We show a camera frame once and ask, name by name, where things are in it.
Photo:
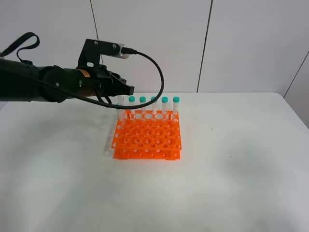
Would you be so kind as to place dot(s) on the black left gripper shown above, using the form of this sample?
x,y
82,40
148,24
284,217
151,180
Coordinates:
x,y
106,82

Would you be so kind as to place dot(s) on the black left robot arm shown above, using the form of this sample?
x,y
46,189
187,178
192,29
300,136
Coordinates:
x,y
26,83

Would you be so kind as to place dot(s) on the test tube second row left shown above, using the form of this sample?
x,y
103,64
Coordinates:
x,y
120,114

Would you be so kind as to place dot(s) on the orange test tube rack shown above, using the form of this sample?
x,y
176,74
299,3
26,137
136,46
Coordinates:
x,y
147,136

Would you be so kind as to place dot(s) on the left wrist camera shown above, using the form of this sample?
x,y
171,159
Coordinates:
x,y
93,49

